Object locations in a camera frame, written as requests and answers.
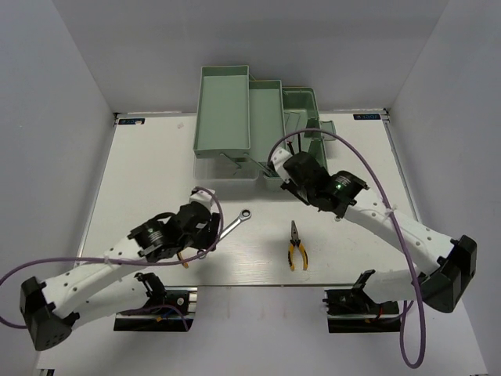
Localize large silver ratchet wrench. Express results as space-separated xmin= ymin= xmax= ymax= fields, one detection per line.
xmin=217 ymin=208 xmax=252 ymax=243

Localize long dark red hex key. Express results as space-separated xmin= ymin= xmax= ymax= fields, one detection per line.
xmin=287 ymin=141 xmax=296 ymax=155

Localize yellow handled pliers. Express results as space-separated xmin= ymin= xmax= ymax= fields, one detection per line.
xmin=176 ymin=252 xmax=189 ymax=269
xmin=287 ymin=220 xmax=308 ymax=271

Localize green toolbox with clear lid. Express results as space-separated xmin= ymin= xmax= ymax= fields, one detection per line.
xmin=193 ymin=65 xmax=336 ymax=190

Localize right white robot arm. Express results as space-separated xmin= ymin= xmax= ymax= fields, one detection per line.
xmin=271 ymin=148 xmax=478 ymax=313

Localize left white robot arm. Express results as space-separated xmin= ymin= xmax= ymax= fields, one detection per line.
xmin=20 ymin=202 xmax=221 ymax=351

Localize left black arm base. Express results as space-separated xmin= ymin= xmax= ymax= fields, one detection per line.
xmin=114 ymin=287 xmax=197 ymax=333

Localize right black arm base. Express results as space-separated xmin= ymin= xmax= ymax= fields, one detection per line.
xmin=323 ymin=289 xmax=401 ymax=334

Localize right blue table sticker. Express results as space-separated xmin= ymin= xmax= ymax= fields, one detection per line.
xmin=353 ymin=114 xmax=381 ymax=121

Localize blue table sticker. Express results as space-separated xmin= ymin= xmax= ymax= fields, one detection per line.
xmin=118 ymin=118 xmax=146 ymax=125
xmin=353 ymin=114 xmax=381 ymax=121

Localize left blue table sticker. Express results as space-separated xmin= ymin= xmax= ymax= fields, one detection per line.
xmin=118 ymin=118 xmax=146 ymax=125

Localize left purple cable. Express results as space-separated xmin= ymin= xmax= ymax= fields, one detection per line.
xmin=0 ymin=186 xmax=225 ymax=330

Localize purple cable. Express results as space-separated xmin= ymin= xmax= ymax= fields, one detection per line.
xmin=267 ymin=129 xmax=427 ymax=369
xmin=0 ymin=186 xmax=225 ymax=330

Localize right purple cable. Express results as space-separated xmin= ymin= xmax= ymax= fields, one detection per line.
xmin=267 ymin=129 xmax=427 ymax=369

